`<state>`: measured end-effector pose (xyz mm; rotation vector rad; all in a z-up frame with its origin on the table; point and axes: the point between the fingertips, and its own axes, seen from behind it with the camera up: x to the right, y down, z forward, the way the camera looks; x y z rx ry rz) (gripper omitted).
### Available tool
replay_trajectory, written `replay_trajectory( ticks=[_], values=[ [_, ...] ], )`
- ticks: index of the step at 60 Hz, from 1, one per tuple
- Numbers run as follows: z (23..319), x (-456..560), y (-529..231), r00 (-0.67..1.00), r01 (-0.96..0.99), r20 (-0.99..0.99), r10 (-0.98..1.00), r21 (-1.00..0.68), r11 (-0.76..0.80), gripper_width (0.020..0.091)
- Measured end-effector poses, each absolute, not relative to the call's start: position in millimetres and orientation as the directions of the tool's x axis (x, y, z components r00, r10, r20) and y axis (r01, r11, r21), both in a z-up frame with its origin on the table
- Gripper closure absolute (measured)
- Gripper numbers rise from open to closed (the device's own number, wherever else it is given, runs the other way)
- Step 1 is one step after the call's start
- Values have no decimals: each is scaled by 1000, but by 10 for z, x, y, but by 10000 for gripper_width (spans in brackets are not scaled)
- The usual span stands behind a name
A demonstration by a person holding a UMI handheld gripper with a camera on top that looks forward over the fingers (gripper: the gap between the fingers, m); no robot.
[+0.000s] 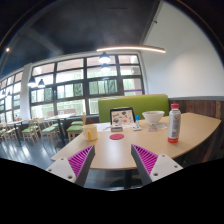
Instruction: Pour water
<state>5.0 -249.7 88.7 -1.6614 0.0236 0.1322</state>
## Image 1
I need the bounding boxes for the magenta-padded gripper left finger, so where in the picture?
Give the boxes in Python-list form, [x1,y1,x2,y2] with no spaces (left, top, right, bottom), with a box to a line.
[45,144,96,188]

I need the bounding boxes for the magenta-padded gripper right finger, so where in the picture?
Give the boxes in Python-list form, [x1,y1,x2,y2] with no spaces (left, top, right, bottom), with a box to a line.
[130,143,184,186]

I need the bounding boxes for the clear red-capped drink bottle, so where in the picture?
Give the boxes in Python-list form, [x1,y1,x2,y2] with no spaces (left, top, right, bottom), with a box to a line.
[167,103,182,144]

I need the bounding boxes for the small brown sachet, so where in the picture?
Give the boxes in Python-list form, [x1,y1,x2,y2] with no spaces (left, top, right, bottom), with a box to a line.
[147,123,159,133]

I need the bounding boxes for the group of wooden green-seated chairs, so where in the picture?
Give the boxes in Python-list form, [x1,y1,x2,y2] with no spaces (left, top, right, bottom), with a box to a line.
[0,113,88,145]

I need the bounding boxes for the white ceramic bowl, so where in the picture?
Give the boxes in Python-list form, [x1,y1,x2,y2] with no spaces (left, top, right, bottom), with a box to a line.
[141,110,166,126]

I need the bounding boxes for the wooden dining table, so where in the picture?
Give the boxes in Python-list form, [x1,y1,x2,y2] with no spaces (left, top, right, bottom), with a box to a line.
[44,113,76,145]

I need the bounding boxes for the flat round red coaster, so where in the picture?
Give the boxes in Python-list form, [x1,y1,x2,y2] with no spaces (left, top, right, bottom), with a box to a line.
[109,133,125,141]

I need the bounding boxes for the white paper sheets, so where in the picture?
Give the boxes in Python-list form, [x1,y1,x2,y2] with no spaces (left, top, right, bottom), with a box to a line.
[94,122,113,132]

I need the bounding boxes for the small dark flat box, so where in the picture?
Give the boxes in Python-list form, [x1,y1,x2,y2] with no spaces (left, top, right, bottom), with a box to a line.
[110,124,124,133]

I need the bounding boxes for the black tablet with stickers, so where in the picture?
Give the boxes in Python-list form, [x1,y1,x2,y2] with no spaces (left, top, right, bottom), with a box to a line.
[109,107,136,128]

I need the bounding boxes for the green upholstered bench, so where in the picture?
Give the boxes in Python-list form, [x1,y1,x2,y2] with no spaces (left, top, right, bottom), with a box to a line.
[97,94,170,124]

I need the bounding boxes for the group of pendant ceiling lamps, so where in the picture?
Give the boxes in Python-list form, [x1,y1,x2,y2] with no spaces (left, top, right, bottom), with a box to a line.
[27,52,112,89]

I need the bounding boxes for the long curved light strip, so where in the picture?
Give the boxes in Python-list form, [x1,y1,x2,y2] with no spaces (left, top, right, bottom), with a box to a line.
[96,45,167,55]

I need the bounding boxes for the cream mug with yellow handle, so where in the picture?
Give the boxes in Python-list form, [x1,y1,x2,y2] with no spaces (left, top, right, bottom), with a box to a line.
[82,124,99,141]

